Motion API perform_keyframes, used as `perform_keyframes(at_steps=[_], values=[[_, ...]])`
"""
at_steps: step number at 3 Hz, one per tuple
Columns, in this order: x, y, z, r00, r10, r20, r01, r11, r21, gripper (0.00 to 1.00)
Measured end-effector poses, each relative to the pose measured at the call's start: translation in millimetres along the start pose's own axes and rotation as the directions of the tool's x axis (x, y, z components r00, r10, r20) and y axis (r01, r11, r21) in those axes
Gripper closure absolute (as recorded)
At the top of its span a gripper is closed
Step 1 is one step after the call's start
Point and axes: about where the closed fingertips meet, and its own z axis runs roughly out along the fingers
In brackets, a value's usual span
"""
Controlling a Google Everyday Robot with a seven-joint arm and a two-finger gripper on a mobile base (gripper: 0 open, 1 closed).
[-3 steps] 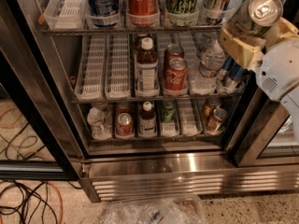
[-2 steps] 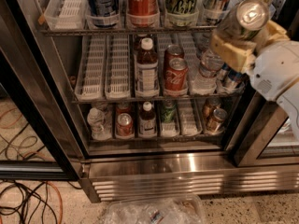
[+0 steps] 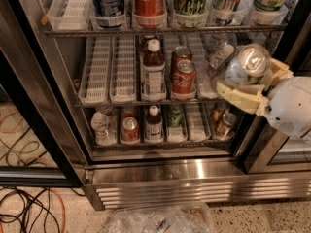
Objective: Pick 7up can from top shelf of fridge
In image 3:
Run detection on clear water bottle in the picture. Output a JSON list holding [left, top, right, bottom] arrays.
[[91, 112, 116, 146], [208, 44, 234, 76]]

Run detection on clear water bottle bottom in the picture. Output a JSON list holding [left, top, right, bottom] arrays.
[[91, 112, 116, 146]]

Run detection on green tall can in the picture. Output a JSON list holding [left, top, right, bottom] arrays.
[[173, 0, 206, 28]]

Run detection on top wire shelf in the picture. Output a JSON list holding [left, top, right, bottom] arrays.
[[44, 24, 287, 38]]

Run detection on clear plastic bin on floor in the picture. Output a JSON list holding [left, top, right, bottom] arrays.
[[105, 203, 216, 233]]

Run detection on empty clear top tray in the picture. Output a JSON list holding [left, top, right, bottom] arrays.
[[48, 0, 92, 32]]

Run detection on bottom wire shelf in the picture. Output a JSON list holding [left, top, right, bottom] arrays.
[[93, 139, 232, 149]]

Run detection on tangled black orange cables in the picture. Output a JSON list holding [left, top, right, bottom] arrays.
[[0, 110, 86, 233]]

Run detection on empty white tray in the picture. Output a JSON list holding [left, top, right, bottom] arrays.
[[109, 36, 136, 103], [78, 37, 111, 105], [185, 104, 211, 142]]

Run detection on red coke can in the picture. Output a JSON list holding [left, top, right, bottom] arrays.
[[172, 60, 196, 94], [171, 46, 192, 68]]

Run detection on rear red coke can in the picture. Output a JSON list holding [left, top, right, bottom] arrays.
[[171, 46, 192, 68]]

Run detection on bronze can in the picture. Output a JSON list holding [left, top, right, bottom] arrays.
[[215, 113, 237, 138], [211, 101, 230, 122]]

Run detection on brown tea bottle middle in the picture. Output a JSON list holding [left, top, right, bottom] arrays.
[[143, 39, 165, 96]]

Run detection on rear bronze can bottom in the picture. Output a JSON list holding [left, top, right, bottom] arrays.
[[211, 101, 230, 122]]

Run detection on open left fridge door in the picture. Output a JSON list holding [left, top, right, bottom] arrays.
[[0, 0, 87, 187]]

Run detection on green can bottom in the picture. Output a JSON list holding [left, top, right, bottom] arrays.
[[168, 104, 183, 128]]

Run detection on empty white tray left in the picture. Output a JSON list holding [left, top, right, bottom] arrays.
[[78, 37, 111, 105]]

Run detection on wire shelf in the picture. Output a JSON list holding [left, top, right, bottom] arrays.
[[93, 139, 232, 149], [44, 24, 287, 38], [75, 97, 224, 108]]

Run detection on blue red bull can top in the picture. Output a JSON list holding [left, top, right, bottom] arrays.
[[212, 0, 241, 25]]

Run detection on clear water bottle middle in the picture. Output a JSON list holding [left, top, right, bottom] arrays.
[[208, 44, 234, 76]]

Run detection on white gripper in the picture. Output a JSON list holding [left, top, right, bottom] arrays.
[[216, 58, 311, 140]]

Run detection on white green 7up can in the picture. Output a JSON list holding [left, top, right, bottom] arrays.
[[211, 44, 271, 88]]

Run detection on front bronze can bottom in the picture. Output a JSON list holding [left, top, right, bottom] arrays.
[[215, 113, 237, 138]]

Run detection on tall red coca-cola can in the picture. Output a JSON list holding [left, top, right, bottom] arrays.
[[134, 0, 164, 28]]

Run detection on stainless steel display fridge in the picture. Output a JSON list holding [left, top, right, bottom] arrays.
[[6, 0, 311, 212]]

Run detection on empty white tray bottom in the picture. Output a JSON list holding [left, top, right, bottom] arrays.
[[185, 104, 211, 142]]

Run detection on red can bottom front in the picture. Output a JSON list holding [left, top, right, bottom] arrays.
[[121, 117, 139, 142]]

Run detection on brown tea bottle bottom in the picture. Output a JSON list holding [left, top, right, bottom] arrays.
[[145, 105, 162, 142]]

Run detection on middle wire shelf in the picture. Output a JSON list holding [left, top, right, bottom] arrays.
[[75, 97, 224, 108]]

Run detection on blue pepsi can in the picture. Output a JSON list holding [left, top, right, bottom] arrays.
[[92, 0, 125, 28]]

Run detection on brown tea bottle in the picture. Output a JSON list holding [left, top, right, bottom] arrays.
[[145, 105, 162, 142], [143, 39, 165, 96]]

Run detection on front red coke can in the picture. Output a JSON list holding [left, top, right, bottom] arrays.
[[172, 60, 196, 94]]

